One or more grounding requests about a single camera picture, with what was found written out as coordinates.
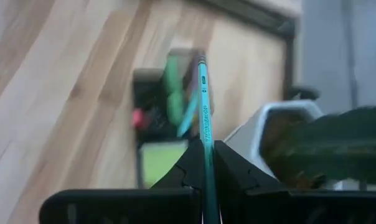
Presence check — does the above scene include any pink eraser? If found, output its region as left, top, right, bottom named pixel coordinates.
left=131, top=108, right=149, bottom=130

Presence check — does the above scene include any green sticky note pad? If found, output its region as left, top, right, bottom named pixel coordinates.
left=139, top=141, right=189, bottom=187

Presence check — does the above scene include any black aluminium table frame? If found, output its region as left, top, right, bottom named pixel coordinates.
left=203, top=0, right=320, bottom=101

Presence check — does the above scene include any teal pencil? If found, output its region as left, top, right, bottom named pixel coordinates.
left=196, top=51, right=222, bottom=224

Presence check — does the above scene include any tall green cactus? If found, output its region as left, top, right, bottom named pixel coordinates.
left=259, top=102, right=376, bottom=189

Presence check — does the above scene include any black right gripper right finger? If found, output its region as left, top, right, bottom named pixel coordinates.
left=214, top=139, right=289, bottom=224

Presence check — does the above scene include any purple pen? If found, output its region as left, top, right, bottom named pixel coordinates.
left=187, top=74, right=199, bottom=101

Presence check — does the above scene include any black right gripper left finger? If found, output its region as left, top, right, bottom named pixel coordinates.
left=150, top=138, right=207, bottom=224

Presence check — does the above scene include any black mesh desk organizer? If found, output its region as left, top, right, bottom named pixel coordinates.
left=132, top=48, right=214, bottom=189

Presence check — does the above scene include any green pen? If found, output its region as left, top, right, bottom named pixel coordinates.
left=162, top=55, right=186, bottom=127

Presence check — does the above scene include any teal pen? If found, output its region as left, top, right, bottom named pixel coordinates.
left=177, top=88, right=199, bottom=138

